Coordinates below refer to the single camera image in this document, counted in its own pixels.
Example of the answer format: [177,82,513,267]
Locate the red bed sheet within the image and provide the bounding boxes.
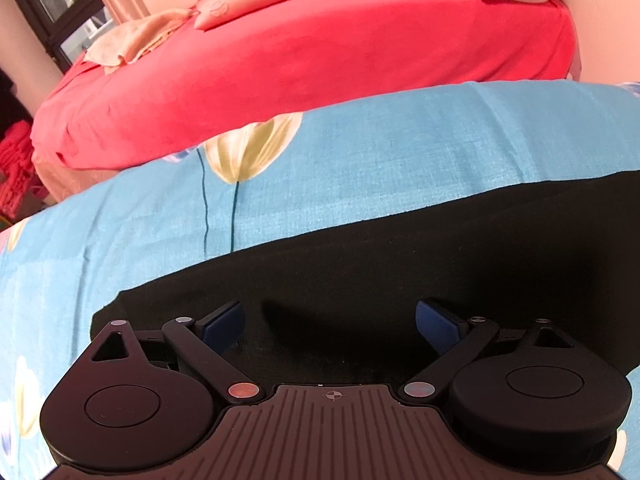
[30,0,584,171]

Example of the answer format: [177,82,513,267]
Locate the black pants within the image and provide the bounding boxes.
[90,170,640,402]

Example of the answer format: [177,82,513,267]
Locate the pink pillow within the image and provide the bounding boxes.
[192,0,401,32]

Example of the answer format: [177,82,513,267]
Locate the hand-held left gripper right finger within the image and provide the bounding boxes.
[400,299,572,402]

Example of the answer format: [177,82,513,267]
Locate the stack of red clothes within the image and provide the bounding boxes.
[0,119,40,217]

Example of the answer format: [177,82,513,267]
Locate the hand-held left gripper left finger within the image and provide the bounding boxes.
[90,301,267,405]

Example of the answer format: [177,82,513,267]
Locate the dark framed window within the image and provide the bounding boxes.
[9,0,122,77]

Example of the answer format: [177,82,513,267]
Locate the cream towel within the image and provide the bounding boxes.
[82,7,197,69]

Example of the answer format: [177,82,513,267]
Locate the blue floral bed sheet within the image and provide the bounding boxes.
[0,80,640,480]

